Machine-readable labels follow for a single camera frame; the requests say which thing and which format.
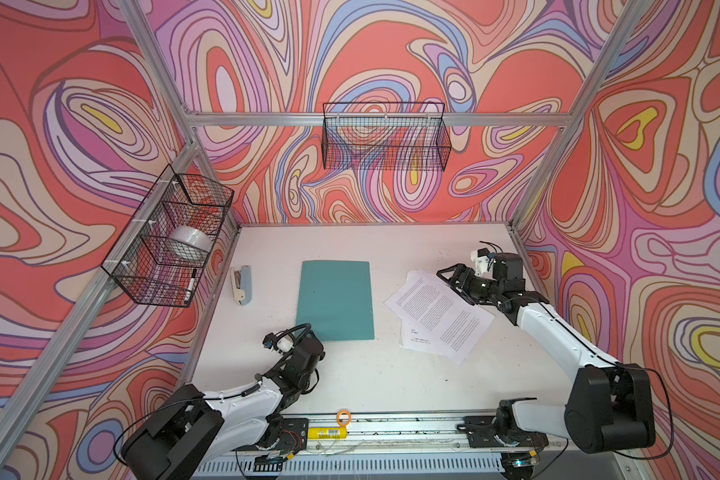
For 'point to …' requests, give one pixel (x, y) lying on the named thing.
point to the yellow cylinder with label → (327, 433)
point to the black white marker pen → (190, 286)
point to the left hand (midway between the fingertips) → (319, 332)
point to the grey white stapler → (242, 284)
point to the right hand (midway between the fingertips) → (445, 285)
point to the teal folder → (335, 298)
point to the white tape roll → (190, 240)
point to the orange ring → (349, 415)
